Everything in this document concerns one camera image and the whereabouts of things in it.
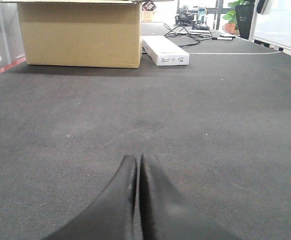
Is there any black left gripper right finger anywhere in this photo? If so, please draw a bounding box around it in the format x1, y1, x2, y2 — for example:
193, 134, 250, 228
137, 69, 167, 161
139, 153, 239, 240

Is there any black bin behind conveyor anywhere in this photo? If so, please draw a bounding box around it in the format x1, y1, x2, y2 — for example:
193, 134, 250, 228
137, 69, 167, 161
235, 3, 255, 40

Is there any white cord on belt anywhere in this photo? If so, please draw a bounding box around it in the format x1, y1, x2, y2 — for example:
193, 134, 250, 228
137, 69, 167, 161
188, 48, 284, 55

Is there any green potted plant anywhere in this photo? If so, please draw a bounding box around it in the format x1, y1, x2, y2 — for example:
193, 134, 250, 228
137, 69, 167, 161
222, 0, 255, 34

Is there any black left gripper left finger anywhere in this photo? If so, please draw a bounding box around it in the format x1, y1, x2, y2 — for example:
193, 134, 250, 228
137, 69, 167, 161
45, 155, 138, 240

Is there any white flat carton box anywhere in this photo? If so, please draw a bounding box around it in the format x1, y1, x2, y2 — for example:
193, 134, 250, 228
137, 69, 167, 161
142, 35, 190, 66

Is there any red conveyor side rail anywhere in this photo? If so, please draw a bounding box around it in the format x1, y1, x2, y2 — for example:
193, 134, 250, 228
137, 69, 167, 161
0, 57, 26, 74

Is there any black cable bundle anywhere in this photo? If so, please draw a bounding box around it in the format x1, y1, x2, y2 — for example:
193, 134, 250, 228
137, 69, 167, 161
163, 12, 213, 48

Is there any black conveyor belt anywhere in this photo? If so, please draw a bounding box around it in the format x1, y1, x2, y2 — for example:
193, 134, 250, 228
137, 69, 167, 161
0, 38, 291, 240

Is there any large cardboard box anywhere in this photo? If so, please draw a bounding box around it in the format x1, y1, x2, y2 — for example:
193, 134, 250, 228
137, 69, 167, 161
0, 0, 146, 69

